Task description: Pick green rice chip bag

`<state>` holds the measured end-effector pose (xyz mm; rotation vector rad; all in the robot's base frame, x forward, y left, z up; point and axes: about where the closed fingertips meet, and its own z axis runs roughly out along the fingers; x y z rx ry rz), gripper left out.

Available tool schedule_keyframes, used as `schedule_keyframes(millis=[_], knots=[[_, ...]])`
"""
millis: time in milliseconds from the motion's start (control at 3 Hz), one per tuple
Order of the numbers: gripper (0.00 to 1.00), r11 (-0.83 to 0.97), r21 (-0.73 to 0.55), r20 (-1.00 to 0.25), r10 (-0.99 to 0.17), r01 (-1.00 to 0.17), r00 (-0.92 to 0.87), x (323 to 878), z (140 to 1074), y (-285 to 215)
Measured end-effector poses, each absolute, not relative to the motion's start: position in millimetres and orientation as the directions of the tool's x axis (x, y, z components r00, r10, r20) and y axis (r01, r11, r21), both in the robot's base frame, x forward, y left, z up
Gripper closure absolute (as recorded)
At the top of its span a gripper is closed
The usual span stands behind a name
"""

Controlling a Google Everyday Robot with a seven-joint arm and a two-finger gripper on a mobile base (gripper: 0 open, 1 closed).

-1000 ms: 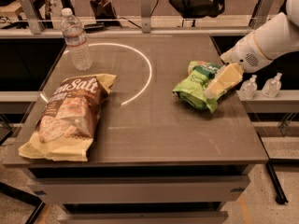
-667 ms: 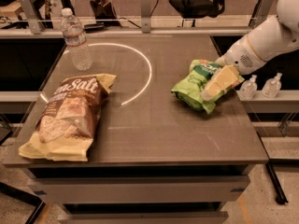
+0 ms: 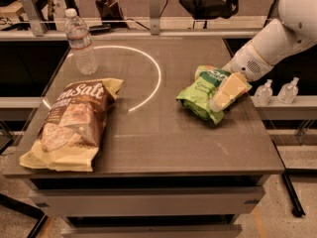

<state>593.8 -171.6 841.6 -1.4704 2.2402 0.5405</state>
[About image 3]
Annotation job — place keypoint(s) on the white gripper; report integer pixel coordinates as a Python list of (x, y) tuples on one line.
[(248, 62)]

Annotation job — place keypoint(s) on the green rice chip bag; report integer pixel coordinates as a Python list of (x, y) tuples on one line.
[(196, 96)]

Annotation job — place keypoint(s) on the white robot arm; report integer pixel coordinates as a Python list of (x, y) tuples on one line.
[(293, 31)]

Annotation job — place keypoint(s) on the brown sea salt chip bag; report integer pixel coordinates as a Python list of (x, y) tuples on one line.
[(70, 136)]

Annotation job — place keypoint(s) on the small sanitizer bottle left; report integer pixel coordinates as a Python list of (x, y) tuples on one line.
[(263, 94)]

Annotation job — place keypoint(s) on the small sanitizer bottle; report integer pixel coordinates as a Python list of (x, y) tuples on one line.
[(288, 92), (263, 94)]

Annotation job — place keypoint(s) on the small sanitizer bottle right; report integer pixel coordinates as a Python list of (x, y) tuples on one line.
[(288, 92)]

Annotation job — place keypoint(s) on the grey table drawer upper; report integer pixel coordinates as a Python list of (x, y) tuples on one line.
[(148, 202)]

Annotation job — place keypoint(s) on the grey table drawer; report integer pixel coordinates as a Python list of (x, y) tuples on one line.
[(180, 231), (148, 202)]

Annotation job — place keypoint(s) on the grey table drawer lower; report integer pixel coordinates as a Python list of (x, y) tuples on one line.
[(180, 231)]

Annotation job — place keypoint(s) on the clear plastic water bottle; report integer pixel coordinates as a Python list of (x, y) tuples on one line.
[(80, 42)]

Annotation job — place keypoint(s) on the metal rail bracket middle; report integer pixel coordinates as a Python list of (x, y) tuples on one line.
[(154, 17)]

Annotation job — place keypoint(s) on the metal rail bracket left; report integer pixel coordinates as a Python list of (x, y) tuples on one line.
[(38, 28)]

